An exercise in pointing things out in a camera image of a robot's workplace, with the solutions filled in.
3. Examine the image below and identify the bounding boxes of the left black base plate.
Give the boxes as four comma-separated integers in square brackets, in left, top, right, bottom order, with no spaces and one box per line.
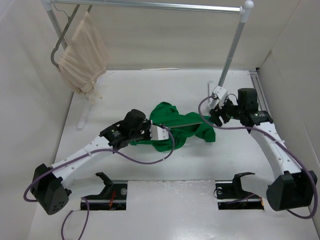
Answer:
[85,180,128,211]

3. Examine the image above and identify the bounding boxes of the green t shirt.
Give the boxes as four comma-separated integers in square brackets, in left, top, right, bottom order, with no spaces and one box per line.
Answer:
[129,101,217,153]

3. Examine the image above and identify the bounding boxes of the grey hanger with beige garment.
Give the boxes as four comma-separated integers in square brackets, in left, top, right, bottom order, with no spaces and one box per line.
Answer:
[47,0,93,68]

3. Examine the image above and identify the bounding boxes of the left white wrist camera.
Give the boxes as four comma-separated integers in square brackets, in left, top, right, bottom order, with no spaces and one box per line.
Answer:
[149,124,169,141]

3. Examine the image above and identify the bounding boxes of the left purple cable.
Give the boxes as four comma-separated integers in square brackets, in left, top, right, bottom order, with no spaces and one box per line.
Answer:
[23,124,175,240]

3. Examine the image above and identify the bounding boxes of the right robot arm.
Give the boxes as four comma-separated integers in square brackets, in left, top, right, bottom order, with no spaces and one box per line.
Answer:
[209,86,318,211]

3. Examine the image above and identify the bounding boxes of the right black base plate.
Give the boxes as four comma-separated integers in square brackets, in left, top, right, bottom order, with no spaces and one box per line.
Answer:
[213,181,265,211]

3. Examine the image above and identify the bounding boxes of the aluminium rail on table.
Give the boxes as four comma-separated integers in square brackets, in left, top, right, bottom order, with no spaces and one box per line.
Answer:
[249,69,270,112]

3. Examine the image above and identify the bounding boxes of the metal clothes rack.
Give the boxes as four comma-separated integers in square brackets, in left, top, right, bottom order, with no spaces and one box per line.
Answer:
[41,0,254,87]

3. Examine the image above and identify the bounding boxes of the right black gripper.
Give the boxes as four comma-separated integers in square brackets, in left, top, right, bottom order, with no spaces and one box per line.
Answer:
[207,95,244,127]

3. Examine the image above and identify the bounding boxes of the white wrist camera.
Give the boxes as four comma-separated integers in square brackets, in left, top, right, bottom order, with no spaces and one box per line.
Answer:
[149,124,169,141]
[210,85,228,109]

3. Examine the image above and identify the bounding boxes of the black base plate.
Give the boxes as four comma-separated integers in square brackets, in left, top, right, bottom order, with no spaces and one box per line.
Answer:
[213,181,265,211]
[85,180,128,211]

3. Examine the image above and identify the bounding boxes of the grey clothes hanger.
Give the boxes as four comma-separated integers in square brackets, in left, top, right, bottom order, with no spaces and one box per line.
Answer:
[168,121,202,129]

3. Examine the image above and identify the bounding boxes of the purple cable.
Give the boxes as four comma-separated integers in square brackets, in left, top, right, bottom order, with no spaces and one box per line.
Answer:
[197,93,319,220]
[23,124,175,240]

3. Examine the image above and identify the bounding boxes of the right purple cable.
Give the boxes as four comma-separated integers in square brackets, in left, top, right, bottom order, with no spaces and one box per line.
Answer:
[197,93,319,220]

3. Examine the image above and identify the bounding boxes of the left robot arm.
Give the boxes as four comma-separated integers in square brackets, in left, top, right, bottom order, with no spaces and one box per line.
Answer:
[30,109,158,215]

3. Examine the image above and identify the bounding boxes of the beige hanging garment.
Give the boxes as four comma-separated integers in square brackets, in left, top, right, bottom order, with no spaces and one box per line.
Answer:
[58,12,109,103]

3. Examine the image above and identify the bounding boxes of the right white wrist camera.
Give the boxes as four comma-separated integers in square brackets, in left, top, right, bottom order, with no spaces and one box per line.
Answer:
[210,85,228,109]

